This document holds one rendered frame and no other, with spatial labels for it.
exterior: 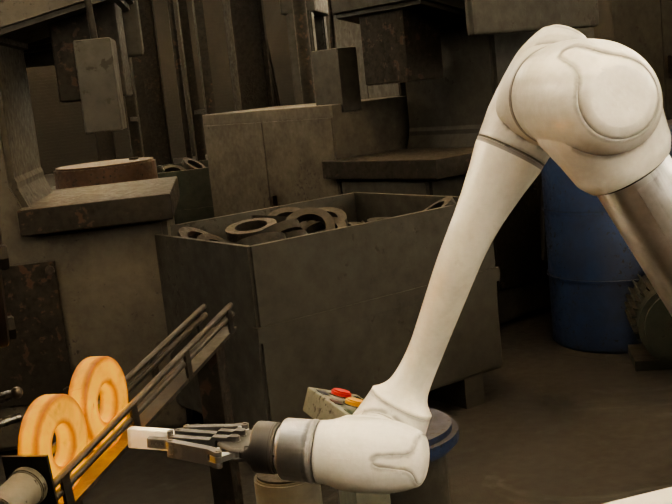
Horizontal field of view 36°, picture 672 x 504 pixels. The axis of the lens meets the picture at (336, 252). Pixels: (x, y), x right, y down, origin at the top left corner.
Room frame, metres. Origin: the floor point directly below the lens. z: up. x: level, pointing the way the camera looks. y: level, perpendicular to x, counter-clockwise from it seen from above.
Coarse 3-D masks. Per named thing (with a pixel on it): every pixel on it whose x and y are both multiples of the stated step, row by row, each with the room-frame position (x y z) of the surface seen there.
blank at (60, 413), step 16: (48, 400) 1.51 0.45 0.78; (64, 400) 1.55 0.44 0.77; (32, 416) 1.49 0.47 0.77; (48, 416) 1.50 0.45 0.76; (64, 416) 1.54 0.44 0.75; (80, 416) 1.58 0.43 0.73; (32, 432) 1.47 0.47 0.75; (48, 432) 1.49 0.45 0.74; (64, 432) 1.56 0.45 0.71; (80, 432) 1.58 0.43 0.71; (32, 448) 1.46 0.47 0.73; (48, 448) 1.48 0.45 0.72; (64, 448) 1.56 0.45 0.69; (80, 448) 1.57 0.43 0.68; (64, 464) 1.53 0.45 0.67; (80, 464) 1.56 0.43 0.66
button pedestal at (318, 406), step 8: (312, 392) 1.96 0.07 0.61; (328, 392) 1.98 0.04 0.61; (312, 400) 1.95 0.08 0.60; (320, 400) 1.92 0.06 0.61; (328, 400) 1.89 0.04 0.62; (344, 400) 1.93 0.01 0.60; (304, 408) 1.98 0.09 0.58; (312, 408) 1.94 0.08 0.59; (320, 408) 1.91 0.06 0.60; (328, 408) 1.87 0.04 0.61; (336, 408) 1.84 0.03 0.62; (344, 408) 1.85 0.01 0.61; (352, 408) 1.86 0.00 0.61; (312, 416) 1.93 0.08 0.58; (320, 416) 1.90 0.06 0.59; (328, 416) 1.86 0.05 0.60; (336, 416) 1.83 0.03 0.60; (344, 496) 1.90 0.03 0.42; (352, 496) 1.86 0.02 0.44; (360, 496) 1.84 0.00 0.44; (368, 496) 1.85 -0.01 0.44; (376, 496) 1.86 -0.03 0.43; (384, 496) 1.86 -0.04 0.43
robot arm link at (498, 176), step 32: (480, 160) 1.41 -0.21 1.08; (512, 160) 1.39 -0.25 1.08; (480, 192) 1.40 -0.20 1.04; (512, 192) 1.40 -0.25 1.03; (480, 224) 1.40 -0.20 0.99; (448, 256) 1.42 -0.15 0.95; (480, 256) 1.42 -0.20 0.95; (448, 288) 1.44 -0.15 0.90; (448, 320) 1.47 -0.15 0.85; (416, 352) 1.52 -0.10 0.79; (384, 384) 1.55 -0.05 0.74; (416, 384) 1.52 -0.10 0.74; (416, 416) 1.50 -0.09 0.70
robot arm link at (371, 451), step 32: (352, 416) 1.43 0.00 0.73; (384, 416) 1.48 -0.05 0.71; (320, 448) 1.38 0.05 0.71; (352, 448) 1.36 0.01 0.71; (384, 448) 1.36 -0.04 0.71; (416, 448) 1.36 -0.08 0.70; (320, 480) 1.39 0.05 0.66; (352, 480) 1.36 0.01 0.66; (384, 480) 1.35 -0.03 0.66; (416, 480) 1.36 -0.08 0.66
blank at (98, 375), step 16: (80, 368) 1.65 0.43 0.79; (96, 368) 1.65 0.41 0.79; (112, 368) 1.70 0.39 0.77; (80, 384) 1.62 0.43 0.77; (96, 384) 1.65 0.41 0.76; (112, 384) 1.70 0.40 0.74; (80, 400) 1.61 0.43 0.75; (96, 400) 1.64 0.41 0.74; (112, 400) 1.71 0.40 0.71; (96, 416) 1.63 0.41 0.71; (112, 416) 1.69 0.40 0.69; (96, 432) 1.62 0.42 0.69; (112, 432) 1.67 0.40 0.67; (96, 448) 1.63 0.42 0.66
